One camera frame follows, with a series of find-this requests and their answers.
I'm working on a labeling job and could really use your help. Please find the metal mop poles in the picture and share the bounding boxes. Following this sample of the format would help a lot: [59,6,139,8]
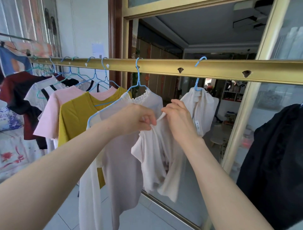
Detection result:
[45,8,62,58]

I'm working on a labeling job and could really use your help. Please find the white paper notice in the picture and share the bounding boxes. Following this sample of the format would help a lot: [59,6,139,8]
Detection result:
[92,42,105,59]

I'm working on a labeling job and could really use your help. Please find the striped rag mop head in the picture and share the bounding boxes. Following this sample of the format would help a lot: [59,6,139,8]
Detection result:
[32,63,55,76]

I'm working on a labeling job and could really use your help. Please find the gold framed glass door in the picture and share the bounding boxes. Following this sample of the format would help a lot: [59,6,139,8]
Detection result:
[122,0,303,230]

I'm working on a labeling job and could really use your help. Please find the mustard yellow t-shirt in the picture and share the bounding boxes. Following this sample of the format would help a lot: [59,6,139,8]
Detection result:
[58,86,133,189]

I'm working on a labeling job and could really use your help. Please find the grey metal window pole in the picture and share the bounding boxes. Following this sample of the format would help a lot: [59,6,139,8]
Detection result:
[0,33,33,44]

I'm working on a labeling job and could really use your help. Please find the white red floral cloth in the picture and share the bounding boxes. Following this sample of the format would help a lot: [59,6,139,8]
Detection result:
[0,129,46,183]

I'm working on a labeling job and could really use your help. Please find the window with metal bars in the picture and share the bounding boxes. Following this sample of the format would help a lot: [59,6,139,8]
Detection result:
[0,0,60,57]

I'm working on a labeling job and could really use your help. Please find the person's right hand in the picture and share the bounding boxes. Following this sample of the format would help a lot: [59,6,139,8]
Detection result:
[161,99,206,148]

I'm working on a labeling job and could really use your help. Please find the person's left hand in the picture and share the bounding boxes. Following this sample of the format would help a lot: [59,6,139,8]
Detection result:
[111,103,157,137]

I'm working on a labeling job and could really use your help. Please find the thin steel lift cables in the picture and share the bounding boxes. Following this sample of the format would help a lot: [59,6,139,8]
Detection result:
[71,0,76,58]

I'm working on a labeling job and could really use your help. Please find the person's left forearm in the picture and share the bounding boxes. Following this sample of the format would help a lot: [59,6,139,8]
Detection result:
[0,123,133,230]

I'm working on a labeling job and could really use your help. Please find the person's right forearm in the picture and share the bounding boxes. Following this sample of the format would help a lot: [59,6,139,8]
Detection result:
[187,140,274,230]

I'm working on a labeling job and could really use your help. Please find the dark red t-shirt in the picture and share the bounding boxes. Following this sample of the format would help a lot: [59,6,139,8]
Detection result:
[0,72,60,141]

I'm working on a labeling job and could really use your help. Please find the white lace blouse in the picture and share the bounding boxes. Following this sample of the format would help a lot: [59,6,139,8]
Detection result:
[23,76,92,112]

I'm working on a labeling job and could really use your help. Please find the black t-shirt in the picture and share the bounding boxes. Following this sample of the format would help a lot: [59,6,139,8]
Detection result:
[9,76,80,150]

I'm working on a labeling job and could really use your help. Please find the brown door frame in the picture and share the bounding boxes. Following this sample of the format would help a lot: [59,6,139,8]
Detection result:
[108,0,133,89]

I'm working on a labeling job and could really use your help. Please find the black clip wire hanger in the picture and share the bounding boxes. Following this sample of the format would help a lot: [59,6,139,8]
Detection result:
[0,40,32,57]

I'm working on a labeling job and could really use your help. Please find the pale pink blouse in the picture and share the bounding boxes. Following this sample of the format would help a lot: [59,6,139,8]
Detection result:
[131,87,220,203]

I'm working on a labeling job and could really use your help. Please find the pink t-shirt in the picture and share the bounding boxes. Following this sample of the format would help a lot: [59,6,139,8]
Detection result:
[33,85,118,140]

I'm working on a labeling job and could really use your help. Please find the black sheer blouse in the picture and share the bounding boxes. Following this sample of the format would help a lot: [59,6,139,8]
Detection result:
[236,103,303,230]

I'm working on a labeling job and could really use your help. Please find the small white stool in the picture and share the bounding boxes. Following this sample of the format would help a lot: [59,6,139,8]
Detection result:
[210,129,229,148]

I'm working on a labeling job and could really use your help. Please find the blue fabric cover white trim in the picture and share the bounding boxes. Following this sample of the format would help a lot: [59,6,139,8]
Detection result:
[0,46,33,77]

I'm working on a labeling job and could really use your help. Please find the sheer white lace-collar shirt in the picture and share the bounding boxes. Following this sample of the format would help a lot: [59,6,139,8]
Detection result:
[79,89,164,230]

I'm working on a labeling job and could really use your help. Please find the teal wire hanger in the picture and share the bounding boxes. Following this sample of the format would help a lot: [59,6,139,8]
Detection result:
[29,56,56,75]
[25,56,48,74]
[37,56,91,100]

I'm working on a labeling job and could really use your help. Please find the ceiling lamp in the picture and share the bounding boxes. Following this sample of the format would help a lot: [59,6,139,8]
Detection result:
[233,0,273,30]

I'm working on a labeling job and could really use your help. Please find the orange patterned hanging sheet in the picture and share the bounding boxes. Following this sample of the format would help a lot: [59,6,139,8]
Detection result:
[0,40,54,59]

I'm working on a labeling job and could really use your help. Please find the indoor wall shelf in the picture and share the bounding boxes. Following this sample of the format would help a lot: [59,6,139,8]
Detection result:
[221,80,248,102]

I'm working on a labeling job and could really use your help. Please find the gold clothes rail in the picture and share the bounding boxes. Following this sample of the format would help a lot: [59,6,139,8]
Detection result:
[28,57,303,85]

